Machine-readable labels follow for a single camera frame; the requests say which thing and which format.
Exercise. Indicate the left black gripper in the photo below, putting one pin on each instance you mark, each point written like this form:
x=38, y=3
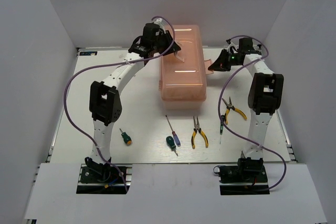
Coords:
x=168, y=37

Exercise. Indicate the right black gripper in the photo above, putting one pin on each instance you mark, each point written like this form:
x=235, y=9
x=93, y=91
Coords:
x=220, y=64

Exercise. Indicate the pink plastic toolbox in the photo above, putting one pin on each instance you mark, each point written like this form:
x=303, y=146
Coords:
x=183, y=74

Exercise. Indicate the small yellow pliers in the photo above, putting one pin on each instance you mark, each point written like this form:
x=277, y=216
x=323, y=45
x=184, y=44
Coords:
x=229, y=107

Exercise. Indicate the black green precision screwdriver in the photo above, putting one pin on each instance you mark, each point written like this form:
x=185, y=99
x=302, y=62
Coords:
x=221, y=128

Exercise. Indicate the yellow long nose pliers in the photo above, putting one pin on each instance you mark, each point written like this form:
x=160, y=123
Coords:
x=198, y=130

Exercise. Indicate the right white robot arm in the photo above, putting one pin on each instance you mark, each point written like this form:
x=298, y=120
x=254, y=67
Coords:
x=264, y=99

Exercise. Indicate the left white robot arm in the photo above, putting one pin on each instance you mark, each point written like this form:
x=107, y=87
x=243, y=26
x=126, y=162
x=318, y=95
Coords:
x=105, y=104

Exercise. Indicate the stubby green grey screwdriver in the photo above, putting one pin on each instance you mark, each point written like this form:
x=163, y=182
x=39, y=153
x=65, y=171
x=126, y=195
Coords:
x=170, y=142

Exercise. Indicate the stubby green orange screwdriver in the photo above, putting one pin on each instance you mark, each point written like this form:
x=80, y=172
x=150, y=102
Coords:
x=126, y=138

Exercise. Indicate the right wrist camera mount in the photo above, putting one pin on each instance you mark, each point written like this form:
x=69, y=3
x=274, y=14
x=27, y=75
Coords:
x=231, y=48

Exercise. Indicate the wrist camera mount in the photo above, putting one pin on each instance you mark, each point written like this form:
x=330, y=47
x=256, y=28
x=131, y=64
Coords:
x=161, y=22
x=231, y=48

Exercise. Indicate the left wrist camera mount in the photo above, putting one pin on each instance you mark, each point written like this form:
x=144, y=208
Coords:
x=161, y=22

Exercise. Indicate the blue red handled screwdriver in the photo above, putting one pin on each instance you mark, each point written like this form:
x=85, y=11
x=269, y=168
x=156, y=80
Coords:
x=175, y=137

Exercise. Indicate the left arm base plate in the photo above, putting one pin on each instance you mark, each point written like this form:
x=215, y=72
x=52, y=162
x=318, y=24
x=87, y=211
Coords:
x=111, y=183

